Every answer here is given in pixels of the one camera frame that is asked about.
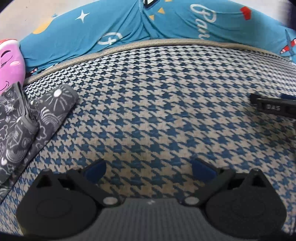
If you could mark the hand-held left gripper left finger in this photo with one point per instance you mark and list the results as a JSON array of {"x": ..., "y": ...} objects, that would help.
[{"x": 96, "y": 171}]

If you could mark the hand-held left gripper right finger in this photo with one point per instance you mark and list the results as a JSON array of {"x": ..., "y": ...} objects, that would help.
[{"x": 203, "y": 171}]

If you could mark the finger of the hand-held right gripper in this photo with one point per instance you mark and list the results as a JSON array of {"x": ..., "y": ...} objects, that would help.
[{"x": 268, "y": 107}]

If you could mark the grey printed folded garment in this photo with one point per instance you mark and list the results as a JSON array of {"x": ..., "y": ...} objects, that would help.
[
  {"x": 53, "y": 109},
  {"x": 16, "y": 120}
]

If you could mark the houndstooth mattress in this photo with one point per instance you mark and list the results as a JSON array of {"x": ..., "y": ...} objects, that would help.
[{"x": 150, "y": 104}]

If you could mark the pink moon plush pillow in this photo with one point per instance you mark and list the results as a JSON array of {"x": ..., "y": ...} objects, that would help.
[{"x": 9, "y": 69}]

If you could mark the blue printed pillow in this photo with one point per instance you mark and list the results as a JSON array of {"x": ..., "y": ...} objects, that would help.
[{"x": 115, "y": 27}]

